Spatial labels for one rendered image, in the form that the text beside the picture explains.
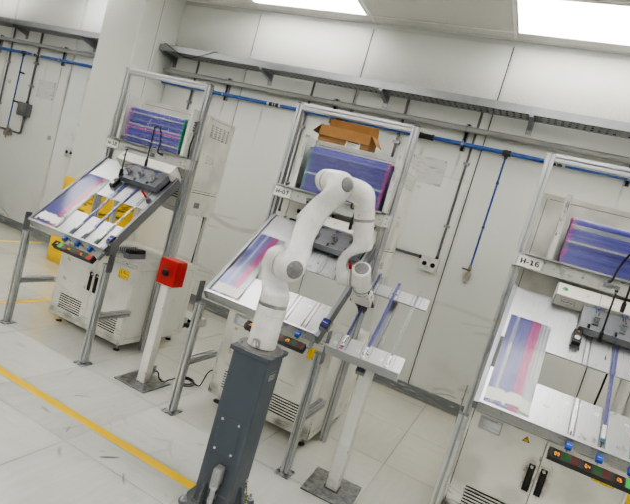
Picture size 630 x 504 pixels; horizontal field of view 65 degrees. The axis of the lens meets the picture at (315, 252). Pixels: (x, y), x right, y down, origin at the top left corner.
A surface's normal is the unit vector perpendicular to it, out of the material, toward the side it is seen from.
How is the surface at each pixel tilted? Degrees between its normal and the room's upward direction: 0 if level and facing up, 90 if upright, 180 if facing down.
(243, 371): 90
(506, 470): 90
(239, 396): 90
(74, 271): 90
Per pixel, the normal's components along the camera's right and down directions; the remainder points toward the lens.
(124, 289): -0.39, -0.03
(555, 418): -0.08, -0.70
